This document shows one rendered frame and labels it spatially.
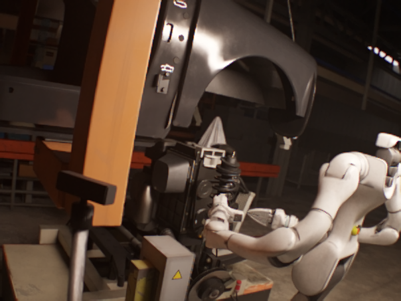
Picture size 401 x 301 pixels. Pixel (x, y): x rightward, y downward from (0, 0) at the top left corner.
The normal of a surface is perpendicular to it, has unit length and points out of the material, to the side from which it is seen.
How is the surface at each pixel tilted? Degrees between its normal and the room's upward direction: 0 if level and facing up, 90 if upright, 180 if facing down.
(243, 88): 90
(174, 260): 90
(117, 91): 90
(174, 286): 90
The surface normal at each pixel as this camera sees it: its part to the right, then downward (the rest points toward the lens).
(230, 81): 0.50, 0.21
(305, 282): -0.75, -0.05
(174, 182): 0.21, 0.17
